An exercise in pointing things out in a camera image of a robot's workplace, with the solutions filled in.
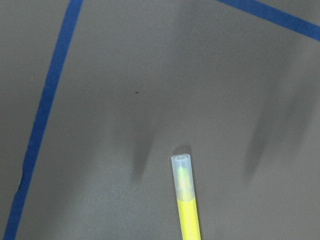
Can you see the yellow highlighter pen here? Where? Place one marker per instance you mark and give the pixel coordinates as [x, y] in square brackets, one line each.
[185, 196]

